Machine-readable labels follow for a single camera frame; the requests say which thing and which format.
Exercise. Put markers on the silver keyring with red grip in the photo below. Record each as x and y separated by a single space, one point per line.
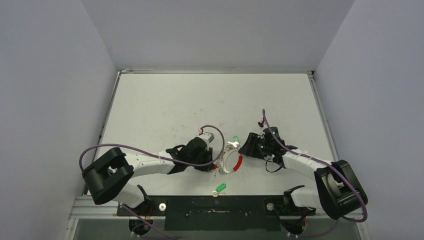
229 160

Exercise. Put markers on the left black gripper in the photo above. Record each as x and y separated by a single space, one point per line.
207 153

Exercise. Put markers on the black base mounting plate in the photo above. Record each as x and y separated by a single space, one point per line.
223 213

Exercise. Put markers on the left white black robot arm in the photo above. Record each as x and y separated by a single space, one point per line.
107 178

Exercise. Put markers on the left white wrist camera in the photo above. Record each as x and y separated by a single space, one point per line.
207 137

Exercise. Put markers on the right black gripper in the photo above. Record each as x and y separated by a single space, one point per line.
250 145

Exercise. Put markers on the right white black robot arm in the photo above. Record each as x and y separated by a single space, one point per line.
338 191

